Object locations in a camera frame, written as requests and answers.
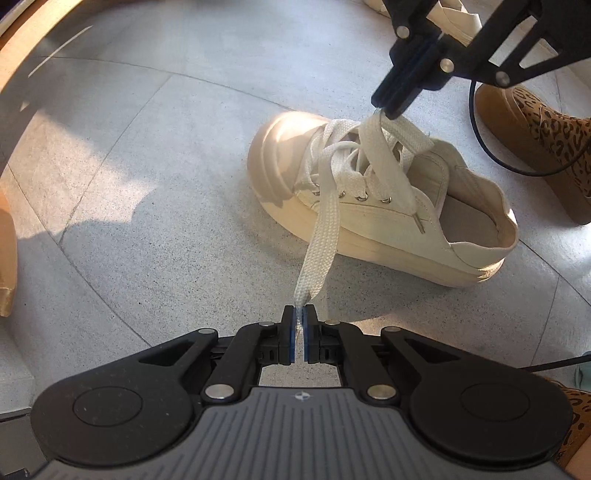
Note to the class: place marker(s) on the wooden rocking chair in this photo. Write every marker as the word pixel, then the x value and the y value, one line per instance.
pixel 7 258

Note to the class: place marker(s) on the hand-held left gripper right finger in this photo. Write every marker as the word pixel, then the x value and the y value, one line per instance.
pixel 310 330

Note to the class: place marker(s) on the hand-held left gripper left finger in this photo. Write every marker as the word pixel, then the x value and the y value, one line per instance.
pixel 290 330

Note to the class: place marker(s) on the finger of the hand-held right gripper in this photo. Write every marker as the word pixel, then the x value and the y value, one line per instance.
pixel 461 62
pixel 406 60

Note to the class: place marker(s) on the white shoelace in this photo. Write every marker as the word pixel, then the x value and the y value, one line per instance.
pixel 323 230

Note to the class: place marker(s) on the cream canvas shoe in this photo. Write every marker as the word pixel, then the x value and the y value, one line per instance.
pixel 277 157
pixel 457 23

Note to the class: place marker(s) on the person's leg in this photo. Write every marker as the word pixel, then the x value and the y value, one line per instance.
pixel 579 466

